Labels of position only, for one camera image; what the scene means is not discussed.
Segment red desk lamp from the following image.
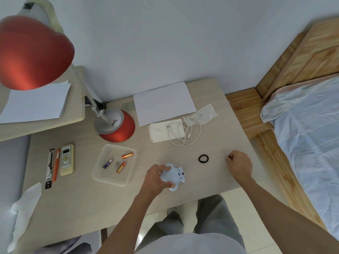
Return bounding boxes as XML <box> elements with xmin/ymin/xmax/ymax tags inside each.
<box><xmin>0</xmin><ymin>14</ymin><xmax>136</xmax><ymax>143</ymax></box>

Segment person's left hand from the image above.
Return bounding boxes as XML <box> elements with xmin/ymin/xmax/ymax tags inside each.
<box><xmin>141</xmin><ymin>164</ymin><xmax>175</xmax><ymax>198</ymax></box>

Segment white bear toy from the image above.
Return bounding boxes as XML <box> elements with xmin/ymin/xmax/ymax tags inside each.
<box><xmin>160</xmin><ymin>163</ymin><xmax>186</xmax><ymax>192</ymax></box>

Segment person's left forearm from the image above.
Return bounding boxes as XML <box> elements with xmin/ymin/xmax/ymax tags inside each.
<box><xmin>96</xmin><ymin>188</ymin><xmax>160</xmax><ymax>254</ymax></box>

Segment person's right forearm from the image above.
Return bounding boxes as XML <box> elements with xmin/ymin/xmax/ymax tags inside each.
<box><xmin>237</xmin><ymin>176</ymin><xmax>339</xmax><ymax>254</ymax></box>

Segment cream plastic object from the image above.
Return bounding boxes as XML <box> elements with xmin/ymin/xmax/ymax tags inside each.
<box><xmin>22</xmin><ymin>0</ymin><xmax>66</xmax><ymax>35</ymax></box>

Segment grey shoe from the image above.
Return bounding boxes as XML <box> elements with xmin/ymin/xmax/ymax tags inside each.
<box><xmin>166</xmin><ymin>205</ymin><xmax>183</xmax><ymax>218</ymax></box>

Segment light blue bed sheet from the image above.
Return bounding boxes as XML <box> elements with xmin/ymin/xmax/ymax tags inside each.
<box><xmin>260</xmin><ymin>76</ymin><xmax>339</xmax><ymax>241</ymax></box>

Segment white remote control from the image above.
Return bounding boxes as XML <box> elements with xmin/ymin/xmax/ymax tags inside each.
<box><xmin>59</xmin><ymin>144</ymin><xmax>75</xmax><ymax>176</ymax></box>

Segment white charging cable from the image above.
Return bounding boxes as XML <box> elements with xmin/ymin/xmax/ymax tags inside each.
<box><xmin>166</xmin><ymin>116</ymin><xmax>202</xmax><ymax>146</ymax></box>

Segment white folded cloth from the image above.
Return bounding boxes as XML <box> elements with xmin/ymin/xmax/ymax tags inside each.
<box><xmin>148</xmin><ymin>119</ymin><xmax>186</xmax><ymax>143</ymax></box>

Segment stack of white paper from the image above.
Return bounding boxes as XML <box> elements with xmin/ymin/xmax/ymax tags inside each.
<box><xmin>0</xmin><ymin>81</ymin><xmax>72</xmax><ymax>124</ymax></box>

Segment dark grey fabric item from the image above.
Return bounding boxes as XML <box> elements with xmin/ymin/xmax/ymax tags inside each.
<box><xmin>34</xmin><ymin>235</ymin><xmax>102</xmax><ymax>254</ymax></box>

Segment translucent white plastic bag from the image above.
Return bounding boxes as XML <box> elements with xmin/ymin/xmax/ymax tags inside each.
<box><xmin>189</xmin><ymin>103</ymin><xmax>219</xmax><ymax>124</ymax></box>

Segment beige wooden desk shelf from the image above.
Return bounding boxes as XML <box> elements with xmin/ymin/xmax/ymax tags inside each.
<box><xmin>0</xmin><ymin>66</ymin><xmax>86</xmax><ymax>142</ymax></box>

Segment wooden bed frame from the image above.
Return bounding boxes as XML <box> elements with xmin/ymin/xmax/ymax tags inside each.
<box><xmin>225</xmin><ymin>17</ymin><xmax>339</xmax><ymax>236</ymax></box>

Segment white paper sheet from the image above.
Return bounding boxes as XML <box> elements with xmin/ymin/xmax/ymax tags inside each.
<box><xmin>133</xmin><ymin>81</ymin><xmax>197</xmax><ymax>127</ymax></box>

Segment orange pen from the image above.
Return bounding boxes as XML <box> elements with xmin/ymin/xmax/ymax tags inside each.
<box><xmin>52</xmin><ymin>148</ymin><xmax>61</xmax><ymax>182</ymax></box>

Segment white crumpled tissue paper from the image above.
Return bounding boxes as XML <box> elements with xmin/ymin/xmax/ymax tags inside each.
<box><xmin>7</xmin><ymin>182</ymin><xmax>43</xmax><ymax>253</ymax></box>

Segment clear plastic tray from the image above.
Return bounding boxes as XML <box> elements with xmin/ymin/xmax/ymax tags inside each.
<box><xmin>92</xmin><ymin>144</ymin><xmax>137</xmax><ymax>187</ymax></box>

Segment black narrow package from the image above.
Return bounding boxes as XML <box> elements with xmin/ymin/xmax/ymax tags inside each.
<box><xmin>45</xmin><ymin>148</ymin><xmax>55</xmax><ymax>190</ymax></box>

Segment person's right hand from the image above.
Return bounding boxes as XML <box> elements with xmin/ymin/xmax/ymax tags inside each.
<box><xmin>226</xmin><ymin>150</ymin><xmax>254</xmax><ymax>186</ymax></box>

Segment grey trousers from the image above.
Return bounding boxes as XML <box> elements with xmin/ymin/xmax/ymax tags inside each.
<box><xmin>135</xmin><ymin>194</ymin><xmax>247</xmax><ymax>254</ymax></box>

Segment white shirt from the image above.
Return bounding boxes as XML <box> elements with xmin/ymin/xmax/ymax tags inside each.
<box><xmin>135</xmin><ymin>232</ymin><xmax>247</xmax><ymax>254</ymax></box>

